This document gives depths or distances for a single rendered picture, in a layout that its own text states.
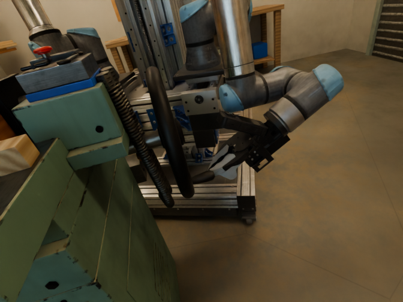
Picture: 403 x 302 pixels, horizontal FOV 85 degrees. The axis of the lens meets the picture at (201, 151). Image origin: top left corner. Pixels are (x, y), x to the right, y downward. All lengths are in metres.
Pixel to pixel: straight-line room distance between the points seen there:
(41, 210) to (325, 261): 1.11
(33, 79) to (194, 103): 0.56
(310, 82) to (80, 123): 0.45
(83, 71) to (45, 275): 0.30
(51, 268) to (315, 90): 0.55
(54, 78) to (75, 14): 3.53
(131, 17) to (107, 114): 0.77
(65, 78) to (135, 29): 0.75
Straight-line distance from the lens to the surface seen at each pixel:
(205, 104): 0.84
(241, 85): 0.55
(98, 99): 0.39
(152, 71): 0.42
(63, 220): 0.38
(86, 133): 0.41
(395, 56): 3.79
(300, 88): 0.53
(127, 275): 0.56
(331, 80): 0.54
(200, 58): 0.93
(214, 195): 1.13
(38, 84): 0.42
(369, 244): 1.32
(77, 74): 0.40
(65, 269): 0.40
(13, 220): 0.31
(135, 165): 0.79
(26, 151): 0.37
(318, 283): 1.16
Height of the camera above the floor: 1.03
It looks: 33 degrees down
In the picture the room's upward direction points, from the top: 13 degrees counter-clockwise
